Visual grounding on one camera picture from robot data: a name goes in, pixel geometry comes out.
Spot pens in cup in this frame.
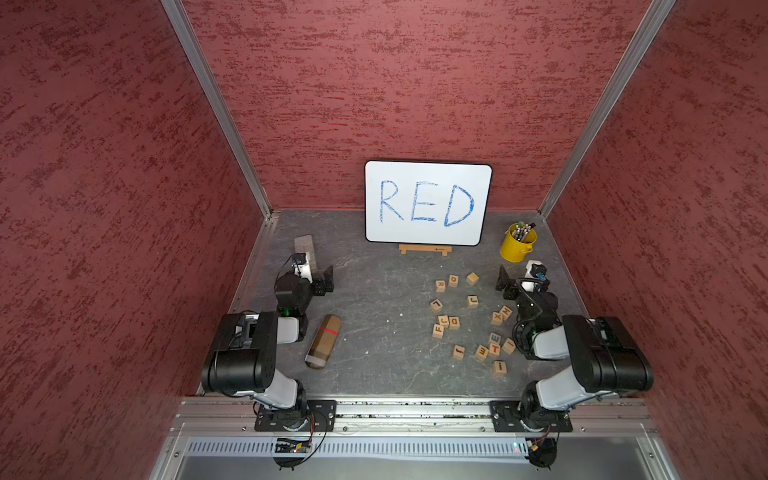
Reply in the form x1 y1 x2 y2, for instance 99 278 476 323
512 221 535 242

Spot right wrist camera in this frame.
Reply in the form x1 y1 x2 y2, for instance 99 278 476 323
522 260 550 292

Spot yellow pen cup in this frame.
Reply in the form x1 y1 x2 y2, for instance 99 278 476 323
500 222 538 263

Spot grey rectangular eraser block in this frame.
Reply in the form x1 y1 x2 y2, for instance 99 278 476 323
294 235 318 271

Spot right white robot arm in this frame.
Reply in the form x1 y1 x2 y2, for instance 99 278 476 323
488 263 654 436

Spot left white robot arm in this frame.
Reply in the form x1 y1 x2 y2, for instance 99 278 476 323
201 266 334 430

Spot white dry-erase board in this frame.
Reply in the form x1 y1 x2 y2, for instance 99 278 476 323
364 160 493 247

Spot brown plaid pencil case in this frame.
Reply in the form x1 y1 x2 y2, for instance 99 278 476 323
305 314 342 370

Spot aluminium front rail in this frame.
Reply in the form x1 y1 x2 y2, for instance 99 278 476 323
170 396 659 438

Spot wooden block letter L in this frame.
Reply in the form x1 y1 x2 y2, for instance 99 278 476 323
429 299 443 315

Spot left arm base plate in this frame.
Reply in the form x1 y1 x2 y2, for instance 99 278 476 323
254 399 338 433

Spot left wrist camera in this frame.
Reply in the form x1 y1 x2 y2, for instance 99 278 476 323
293 252 313 283

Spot wooden block right of T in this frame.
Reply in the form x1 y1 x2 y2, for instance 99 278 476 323
502 338 516 355

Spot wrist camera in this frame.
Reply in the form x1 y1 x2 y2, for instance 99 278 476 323
522 260 550 292
293 252 313 283

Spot wooden block of t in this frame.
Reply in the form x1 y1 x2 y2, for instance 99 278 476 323
502 338 516 355
474 345 488 362

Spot wooden board stand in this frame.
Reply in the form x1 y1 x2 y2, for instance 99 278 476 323
398 244 453 257

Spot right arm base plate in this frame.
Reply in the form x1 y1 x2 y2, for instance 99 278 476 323
488 400 573 434

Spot wooden block left of T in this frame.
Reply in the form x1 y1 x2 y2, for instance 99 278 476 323
474 345 488 362

